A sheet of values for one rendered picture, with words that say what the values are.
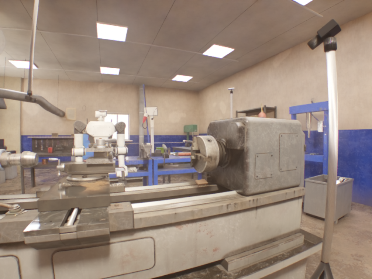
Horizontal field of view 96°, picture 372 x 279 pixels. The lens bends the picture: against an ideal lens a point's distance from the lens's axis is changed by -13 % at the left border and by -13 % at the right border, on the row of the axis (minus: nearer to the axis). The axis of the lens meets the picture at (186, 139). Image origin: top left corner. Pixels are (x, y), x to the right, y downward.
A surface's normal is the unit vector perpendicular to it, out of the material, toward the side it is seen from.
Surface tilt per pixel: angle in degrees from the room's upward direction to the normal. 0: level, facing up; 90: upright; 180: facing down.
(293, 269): 90
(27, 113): 90
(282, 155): 90
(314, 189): 90
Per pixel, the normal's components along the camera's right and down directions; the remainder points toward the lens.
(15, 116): 0.38, 0.01
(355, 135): -0.92, 0.00
